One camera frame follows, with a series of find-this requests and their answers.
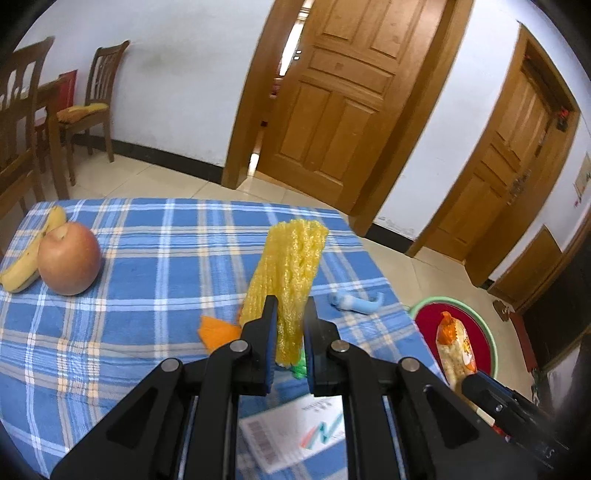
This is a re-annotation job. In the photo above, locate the wooden door frame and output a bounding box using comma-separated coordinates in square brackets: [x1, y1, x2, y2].
[406, 25, 581, 287]
[222, 0, 476, 236]

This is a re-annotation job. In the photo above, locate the large wooden chair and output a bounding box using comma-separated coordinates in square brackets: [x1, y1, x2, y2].
[0, 37, 56, 217]

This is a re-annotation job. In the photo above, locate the brown round apple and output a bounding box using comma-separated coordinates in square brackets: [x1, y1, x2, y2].
[38, 222, 102, 296]

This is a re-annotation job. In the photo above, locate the closed wooden door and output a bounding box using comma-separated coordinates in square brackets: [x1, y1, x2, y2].
[425, 69, 555, 264]

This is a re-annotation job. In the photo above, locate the metal door handle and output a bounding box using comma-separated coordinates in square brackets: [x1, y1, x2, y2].
[505, 168, 532, 206]

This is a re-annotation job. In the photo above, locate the wall poster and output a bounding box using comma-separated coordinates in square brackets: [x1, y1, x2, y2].
[573, 152, 591, 204]

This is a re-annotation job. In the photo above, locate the dark cabinet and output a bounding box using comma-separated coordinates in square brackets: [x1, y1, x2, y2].
[510, 258, 591, 407]

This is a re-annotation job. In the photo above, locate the red flat box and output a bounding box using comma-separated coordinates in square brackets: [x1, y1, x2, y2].
[36, 70, 78, 127]

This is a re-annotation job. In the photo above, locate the open wooden door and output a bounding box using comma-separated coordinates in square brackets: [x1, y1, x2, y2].
[259, 0, 451, 210]

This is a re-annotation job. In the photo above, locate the orange cardboard box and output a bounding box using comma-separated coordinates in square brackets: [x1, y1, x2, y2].
[198, 316, 243, 349]

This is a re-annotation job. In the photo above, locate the red basin with green rim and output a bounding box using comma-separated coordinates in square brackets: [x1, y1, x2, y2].
[411, 296, 498, 384]

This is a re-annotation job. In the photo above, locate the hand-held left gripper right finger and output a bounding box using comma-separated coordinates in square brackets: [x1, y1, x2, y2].
[302, 295, 546, 480]

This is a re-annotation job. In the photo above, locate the blue plaid tablecloth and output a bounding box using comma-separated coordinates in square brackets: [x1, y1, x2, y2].
[0, 198, 455, 480]

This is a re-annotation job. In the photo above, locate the yellow banana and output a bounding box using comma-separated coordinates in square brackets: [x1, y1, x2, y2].
[0, 205, 68, 293]

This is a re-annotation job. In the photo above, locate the wooden chair with cushion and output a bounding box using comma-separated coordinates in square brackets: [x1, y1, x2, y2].
[58, 41, 131, 162]

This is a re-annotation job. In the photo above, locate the orange snack packet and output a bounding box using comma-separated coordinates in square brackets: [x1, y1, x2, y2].
[436, 311, 478, 393]

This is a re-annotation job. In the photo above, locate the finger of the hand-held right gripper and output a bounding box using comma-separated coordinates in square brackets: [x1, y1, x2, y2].
[462, 373, 539, 432]

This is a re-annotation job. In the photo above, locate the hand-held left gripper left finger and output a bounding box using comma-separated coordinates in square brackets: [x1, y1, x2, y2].
[51, 295, 280, 480]

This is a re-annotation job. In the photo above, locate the yellow brown seat cushion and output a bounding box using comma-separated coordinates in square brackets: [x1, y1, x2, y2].
[56, 102, 110, 124]

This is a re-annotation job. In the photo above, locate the yellow foam fruit net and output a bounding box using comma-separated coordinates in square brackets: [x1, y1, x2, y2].
[240, 220, 329, 367]

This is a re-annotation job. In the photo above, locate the light blue plastic tool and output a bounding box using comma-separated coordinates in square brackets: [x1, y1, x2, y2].
[329, 291, 385, 315]

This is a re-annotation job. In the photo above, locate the white printed cardboard box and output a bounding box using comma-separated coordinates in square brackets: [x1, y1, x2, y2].
[238, 396, 347, 474]

